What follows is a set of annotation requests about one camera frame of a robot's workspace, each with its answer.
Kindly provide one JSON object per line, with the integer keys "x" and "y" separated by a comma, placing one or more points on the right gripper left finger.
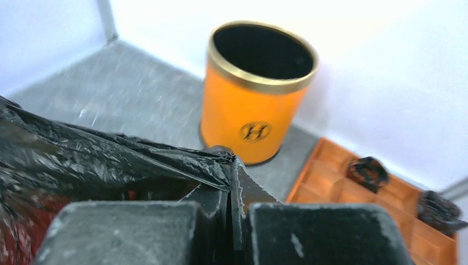
{"x": 187, "y": 231}

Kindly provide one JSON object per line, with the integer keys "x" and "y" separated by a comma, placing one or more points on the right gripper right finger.
{"x": 266, "y": 231}

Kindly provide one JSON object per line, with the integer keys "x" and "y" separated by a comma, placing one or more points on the orange trash bin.
{"x": 257, "y": 75}

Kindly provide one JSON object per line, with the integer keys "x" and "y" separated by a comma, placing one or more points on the black trash bag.
{"x": 46, "y": 164}

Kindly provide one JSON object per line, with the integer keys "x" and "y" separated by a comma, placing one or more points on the rolled bag back left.
{"x": 369, "y": 173}

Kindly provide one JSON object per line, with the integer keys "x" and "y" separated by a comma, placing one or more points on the rolled bag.
{"x": 369, "y": 173}
{"x": 439, "y": 213}

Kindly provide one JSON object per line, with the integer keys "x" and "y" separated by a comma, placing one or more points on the rolled bag back right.
{"x": 439, "y": 213}

